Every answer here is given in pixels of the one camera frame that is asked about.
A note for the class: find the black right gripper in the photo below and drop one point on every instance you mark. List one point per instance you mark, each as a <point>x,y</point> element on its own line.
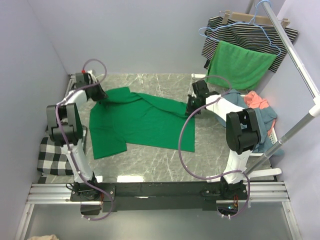
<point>189,110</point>

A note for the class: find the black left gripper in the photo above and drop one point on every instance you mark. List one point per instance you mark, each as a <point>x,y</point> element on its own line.
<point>102,95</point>

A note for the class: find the green t-shirt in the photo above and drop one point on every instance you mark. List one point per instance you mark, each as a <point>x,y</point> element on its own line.
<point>127,117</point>

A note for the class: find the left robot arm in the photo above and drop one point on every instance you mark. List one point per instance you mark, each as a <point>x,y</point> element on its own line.
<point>66,130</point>

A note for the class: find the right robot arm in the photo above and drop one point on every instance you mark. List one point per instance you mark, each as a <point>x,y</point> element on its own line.
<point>242,133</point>

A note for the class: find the coral orange garment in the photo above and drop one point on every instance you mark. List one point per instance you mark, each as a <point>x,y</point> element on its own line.
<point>253,100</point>

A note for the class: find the green towel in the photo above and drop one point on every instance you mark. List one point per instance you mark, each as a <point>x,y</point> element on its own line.
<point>235,66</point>

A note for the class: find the teal blue garment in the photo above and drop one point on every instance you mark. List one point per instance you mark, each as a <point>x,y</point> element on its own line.
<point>234,101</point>

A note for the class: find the black white checkered shirt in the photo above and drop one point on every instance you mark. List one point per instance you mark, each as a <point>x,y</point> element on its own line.
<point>51,160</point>

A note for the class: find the black white striped shirt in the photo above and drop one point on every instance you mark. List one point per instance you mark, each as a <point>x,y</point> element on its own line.
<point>245,36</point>

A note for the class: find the black base beam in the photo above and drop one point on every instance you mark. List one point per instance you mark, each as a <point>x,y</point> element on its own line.
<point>136,196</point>

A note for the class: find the wooden clip hanger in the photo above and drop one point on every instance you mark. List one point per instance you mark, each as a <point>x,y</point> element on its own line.
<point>246,18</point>

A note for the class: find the silver clothes rack pole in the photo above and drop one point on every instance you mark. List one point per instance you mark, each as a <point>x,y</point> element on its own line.
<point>293,90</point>

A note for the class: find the beige cloth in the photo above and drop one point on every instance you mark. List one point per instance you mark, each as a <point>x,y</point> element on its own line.
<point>44,237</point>

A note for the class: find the blue wire hanger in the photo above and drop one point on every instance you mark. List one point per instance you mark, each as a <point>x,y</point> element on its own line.
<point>241,23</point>

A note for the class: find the aluminium rail frame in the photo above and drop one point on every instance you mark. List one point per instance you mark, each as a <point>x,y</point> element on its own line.
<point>258,192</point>

